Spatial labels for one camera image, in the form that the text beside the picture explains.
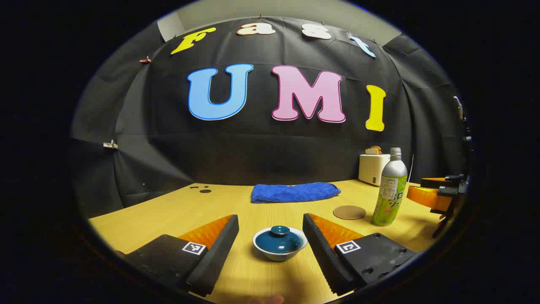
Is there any white toaster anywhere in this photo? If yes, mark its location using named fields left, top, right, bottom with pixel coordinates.
left=358, top=154, right=391, bottom=187

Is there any white teacup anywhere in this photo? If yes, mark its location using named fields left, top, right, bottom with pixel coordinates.
left=252, top=226, right=308, bottom=262

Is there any black backdrop cloth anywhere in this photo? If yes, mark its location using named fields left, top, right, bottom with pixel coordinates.
left=71, top=16, right=469, bottom=220

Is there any silver green water bottle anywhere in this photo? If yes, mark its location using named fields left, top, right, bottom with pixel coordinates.
left=371, top=147, right=408, bottom=227

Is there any blue teacup lid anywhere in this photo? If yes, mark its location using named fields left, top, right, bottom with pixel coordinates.
left=255, top=225, right=303, bottom=254

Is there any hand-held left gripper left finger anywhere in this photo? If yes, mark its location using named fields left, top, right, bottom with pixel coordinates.
left=114, top=214, right=240, bottom=297

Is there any round brown coaster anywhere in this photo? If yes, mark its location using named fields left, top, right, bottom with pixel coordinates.
left=333, top=205, right=367, bottom=220

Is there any blue towel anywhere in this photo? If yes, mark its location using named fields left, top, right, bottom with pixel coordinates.
left=251, top=182, right=341, bottom=204

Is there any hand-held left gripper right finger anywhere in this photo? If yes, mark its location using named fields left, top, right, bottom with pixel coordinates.
left=302, top=213, right=416, bottom=296

